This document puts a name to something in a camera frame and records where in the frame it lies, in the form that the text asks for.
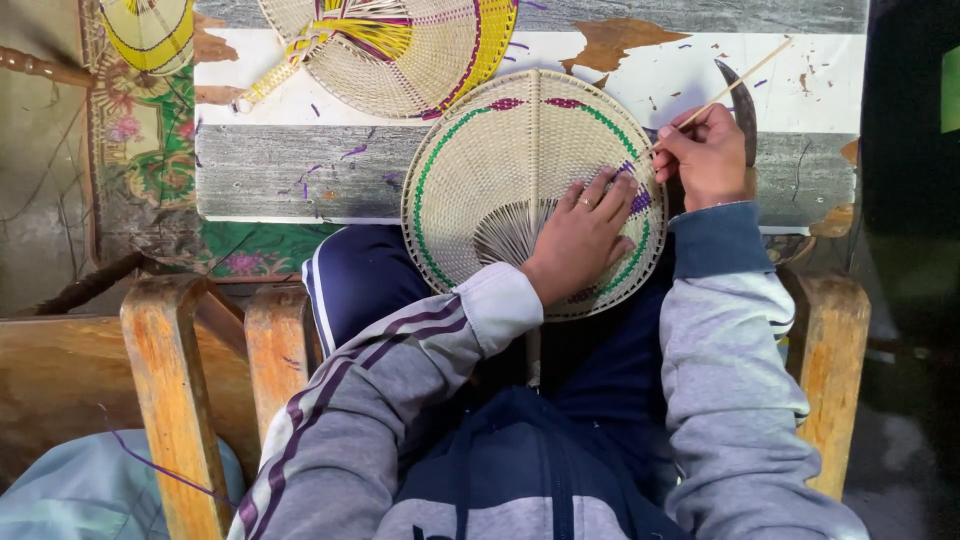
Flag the thin bamboo strip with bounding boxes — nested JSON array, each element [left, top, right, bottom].
[[646, 36, 795, 154]]

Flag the person's grey navy jacket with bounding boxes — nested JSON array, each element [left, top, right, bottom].
[[227, 201, 871, 540]]

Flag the wooden chair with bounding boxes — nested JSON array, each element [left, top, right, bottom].
[[0, 266, 873, 540]]

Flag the curved metal knife blade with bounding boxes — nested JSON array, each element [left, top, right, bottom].
[[714, 59, 759, 169]]

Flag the floral patterned mat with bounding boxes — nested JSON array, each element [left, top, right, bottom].
[[78, 0, 342, 280]]

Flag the purple plastic strip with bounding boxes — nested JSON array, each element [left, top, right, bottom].
[[97, 405, 235, 507]]

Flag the yellow-green woven fan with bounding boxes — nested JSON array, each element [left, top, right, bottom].
[[99, 0, 196, 77]]

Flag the person's left hand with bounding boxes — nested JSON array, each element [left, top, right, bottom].
[[519, 166, 641, 309]]

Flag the light blue cloth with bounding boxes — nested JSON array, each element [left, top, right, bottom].
[[0, 429, 247, 540]]

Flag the woven fan with green band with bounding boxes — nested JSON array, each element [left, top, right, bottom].
[[400, 68, 669, 390]]

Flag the woven fan with yellow rim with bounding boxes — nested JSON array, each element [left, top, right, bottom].
[[231, 0, 520, 121]]

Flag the turned wooden stick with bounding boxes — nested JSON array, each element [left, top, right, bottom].
[[0, 45, 95, 89]]

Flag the person's navy track trousers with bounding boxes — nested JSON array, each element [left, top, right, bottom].
[[301, 223, 676, 421]]

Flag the person's right hand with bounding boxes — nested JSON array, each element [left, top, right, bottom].
[[651, 102, 751, 214]]

